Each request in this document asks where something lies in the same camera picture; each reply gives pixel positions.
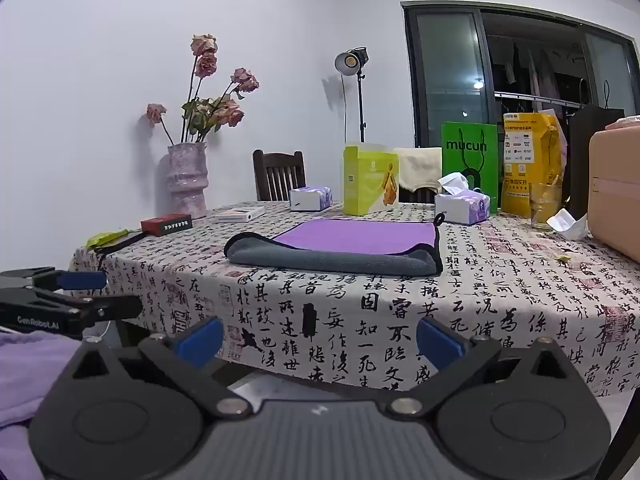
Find yellow plastic bag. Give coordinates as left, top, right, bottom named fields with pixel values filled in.
left=501, top=112, right=564, bottom=219

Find dark framed sliding glass door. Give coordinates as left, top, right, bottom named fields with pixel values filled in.
left=401, top=2, right=640, bottom=150

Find green paper bag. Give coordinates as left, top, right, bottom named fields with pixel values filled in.
left=441, top=120, right=500, bottom=215

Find dried pink roses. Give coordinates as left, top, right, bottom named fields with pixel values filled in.
left=145, top=34, right=261, bottom=145

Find pink speckled vase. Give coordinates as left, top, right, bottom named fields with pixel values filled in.
left=166, top=141, right=209, bottom=220

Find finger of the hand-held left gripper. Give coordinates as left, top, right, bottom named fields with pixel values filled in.
left=70, top=294, right=144, bottom=329
left=32, top=269, right=109, bottom=294

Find purple and grey towel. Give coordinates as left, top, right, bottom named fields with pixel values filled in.
left=223, top=213, right=445, bottom=277

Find pink hard case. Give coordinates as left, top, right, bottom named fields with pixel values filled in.
left=587, top=116, right=640, bottom=262

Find red and black box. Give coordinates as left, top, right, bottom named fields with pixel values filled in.
left=140, top=213, right=194, bottom=237

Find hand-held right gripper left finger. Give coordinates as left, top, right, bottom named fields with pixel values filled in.
left=70, top=316, right=254, bottom=419

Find white paper slip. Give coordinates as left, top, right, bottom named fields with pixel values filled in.
left=546, top=208, right=591, bottom=241

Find purple white tissue pack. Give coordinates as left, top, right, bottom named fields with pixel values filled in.
left=289, top=186, right=334, bottom=212
left=434, top=172, right=492, bottom=225

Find purple cloth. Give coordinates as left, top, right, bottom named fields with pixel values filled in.
left=0, top=332, right=81, bottom=480

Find calligraphy printed tablecloth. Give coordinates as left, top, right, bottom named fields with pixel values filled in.
left=70, top=200, right=640, bottom=400

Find dark wooden chair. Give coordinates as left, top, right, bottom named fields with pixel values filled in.
left=252, top=149, right=307, bottom=203

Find light green cardboard box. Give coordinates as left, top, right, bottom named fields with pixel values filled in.
left=342, top=143, right=401, bottom=216

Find green packet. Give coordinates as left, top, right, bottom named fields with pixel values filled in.
left=84, top=228, right=131, bottom=250

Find flat white box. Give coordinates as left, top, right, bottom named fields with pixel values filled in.
left=215, top=204, right=266, bottom=224

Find clear drinking glass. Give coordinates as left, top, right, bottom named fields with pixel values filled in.
left=528, top=182, right=564, bottom=232

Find black strap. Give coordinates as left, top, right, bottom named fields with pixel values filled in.
left=94, top=230, right=147, bottom=273

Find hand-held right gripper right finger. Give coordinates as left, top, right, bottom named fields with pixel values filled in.
left=387, top=317, right=574, bottom=419

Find beige towel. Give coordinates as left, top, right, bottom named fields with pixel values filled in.
left=393, top=146, right=444, bottom=194

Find studio light on stand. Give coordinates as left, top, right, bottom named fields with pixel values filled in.
left=333, top=47, right=371, bottom=144

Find black paper bag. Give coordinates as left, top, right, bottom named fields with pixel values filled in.
left=569, top=80, right=626, bottom=217

